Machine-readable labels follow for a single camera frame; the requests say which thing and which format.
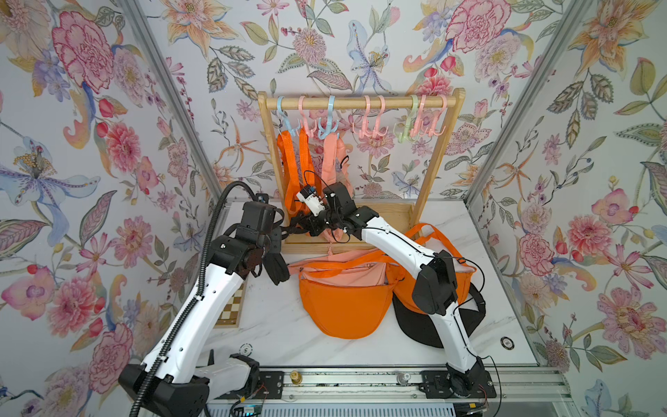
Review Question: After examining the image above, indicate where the pink waist bag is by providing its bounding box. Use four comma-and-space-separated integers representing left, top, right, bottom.
288, 250, 387, 288
317, 131, 355, 243

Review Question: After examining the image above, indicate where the orange waist bag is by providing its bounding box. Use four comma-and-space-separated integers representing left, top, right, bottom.
292, 252, 406, 340
394, 222, 478, 314

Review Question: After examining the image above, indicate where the black waist bag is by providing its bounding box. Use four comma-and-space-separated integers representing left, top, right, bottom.
262, 252, 290, 286
393, 285, 486, 349

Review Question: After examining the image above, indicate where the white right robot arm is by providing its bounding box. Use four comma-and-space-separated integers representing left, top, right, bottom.
289, 182, 491, 398

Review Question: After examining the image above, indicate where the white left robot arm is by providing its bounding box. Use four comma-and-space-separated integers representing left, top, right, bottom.
119, 201, 281, 416

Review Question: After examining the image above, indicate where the blue plastic hook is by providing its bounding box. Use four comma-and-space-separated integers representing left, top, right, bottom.
317, 96, 339, 140
276, 96, 300, 138

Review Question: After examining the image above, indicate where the blue plastic hook far left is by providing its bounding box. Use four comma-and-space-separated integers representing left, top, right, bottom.
276, 96, 300, 138

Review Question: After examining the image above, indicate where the green plastic hook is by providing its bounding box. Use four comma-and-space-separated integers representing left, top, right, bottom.
395, 95, 419, 144

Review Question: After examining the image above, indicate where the pink plastic hook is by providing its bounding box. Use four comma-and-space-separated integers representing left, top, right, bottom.
297, 96, 315, 139
426, 95, 448, 137

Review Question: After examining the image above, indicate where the pink plastic hook right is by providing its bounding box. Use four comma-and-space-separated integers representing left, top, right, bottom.
426, 95, 448, 137

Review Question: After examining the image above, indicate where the wooden hanging rack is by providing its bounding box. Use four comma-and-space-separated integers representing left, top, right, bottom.
257, 88, 467, 232

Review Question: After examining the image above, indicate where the wooden chessboard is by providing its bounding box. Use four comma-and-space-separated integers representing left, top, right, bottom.
215, 284, 246, 328

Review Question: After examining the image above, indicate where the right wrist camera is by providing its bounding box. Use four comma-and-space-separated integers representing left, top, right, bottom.
296, 185, 326, 216

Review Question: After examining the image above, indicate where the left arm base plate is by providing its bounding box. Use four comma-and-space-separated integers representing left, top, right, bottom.
216, 371, 285, 401

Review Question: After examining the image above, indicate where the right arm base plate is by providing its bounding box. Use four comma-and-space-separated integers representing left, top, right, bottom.
419, 370, 498, 400

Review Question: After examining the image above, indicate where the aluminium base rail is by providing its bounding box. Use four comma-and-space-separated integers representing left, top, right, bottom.
127, 364, 569, 417

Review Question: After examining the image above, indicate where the aluminium corner post left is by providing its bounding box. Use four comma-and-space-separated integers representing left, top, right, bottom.
116, 0, 230, 324

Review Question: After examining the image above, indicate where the aluminium corner post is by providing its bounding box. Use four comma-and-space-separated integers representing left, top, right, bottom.
464, 1, 592, 209
116, 0, 230, 324

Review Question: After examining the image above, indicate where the aluminium corner post right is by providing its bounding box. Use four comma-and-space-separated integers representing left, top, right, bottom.
464, 1, 592, 209

